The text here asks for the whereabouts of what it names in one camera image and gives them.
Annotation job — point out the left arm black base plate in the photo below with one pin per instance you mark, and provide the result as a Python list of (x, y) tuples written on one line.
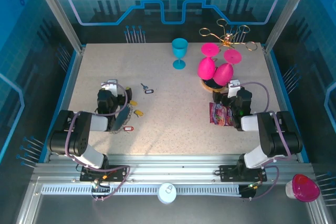
[(115, 172)]

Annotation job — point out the teal plastic goblet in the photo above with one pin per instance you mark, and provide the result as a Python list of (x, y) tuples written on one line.
[(179, 47)]

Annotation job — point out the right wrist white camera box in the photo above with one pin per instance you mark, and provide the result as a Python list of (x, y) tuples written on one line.
[(233, 90)]

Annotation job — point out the key with red tag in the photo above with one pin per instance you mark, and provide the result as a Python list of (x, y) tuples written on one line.
[(129, 128)]

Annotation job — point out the white cup with pink lid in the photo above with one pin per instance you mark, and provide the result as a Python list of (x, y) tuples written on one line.
[(304, 188)]

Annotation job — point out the aluminium frame post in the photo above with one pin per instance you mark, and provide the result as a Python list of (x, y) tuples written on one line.
[(288, 11), (58, 11)]

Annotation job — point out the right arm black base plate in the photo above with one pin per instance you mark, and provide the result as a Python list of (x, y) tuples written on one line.
[(228, 172)]

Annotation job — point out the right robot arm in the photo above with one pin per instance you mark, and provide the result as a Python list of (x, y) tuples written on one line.
[(265, 134)]

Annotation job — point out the key with black tag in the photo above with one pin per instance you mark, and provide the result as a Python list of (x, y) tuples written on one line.
[(149, 91)]

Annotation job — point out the aluminium front rail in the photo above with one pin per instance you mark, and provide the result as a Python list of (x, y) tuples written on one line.
[(170, 166)]

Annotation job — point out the pink plastic goblet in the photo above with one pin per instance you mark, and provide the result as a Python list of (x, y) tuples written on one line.
[(206, 68), (223, 74)]

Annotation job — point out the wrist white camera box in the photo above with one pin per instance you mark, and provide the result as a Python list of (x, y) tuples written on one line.
[(111, 87), (233, 90)]

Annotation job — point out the aluminium side rail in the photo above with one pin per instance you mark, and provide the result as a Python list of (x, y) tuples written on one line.
[(65, 103), (283, 103)]

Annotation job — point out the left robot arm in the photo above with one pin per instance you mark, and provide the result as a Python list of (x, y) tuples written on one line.
[(65, 142)]

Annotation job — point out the purple candy bag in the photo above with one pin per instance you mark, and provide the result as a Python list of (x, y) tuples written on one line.
[(219, 116)]

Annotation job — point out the key with yellow tag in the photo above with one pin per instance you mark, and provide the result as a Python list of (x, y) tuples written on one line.
[(134, 102), (139, 113)]

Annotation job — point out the white round cap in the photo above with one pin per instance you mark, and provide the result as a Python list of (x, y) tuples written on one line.
[(167, 195)]

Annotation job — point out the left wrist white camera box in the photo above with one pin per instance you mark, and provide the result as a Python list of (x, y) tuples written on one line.
[(111, 87)]

